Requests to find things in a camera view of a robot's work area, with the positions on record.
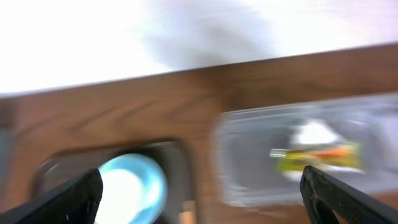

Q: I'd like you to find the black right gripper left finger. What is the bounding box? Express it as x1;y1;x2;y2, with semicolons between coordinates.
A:
1;168;103;224

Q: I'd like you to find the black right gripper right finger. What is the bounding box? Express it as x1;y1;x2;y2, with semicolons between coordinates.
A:
300;166;397;224

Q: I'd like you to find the yellow snack wrapper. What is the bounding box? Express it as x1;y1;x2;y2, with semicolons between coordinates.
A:
270;144;362;172

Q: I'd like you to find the light blue bowl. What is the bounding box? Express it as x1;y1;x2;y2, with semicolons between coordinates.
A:
95;154;167;224

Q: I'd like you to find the dark brown serving tray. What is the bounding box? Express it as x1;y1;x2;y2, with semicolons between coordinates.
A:
30;139;197;224

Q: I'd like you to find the white crumpled napkin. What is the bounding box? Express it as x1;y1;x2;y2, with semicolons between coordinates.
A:
290;119;342;147

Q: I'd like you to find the clear plastic bin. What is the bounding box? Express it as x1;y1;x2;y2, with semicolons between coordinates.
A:
215;94;397;207

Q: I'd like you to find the wooden chopstick left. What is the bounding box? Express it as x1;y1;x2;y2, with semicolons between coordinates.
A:
179;200;197;224

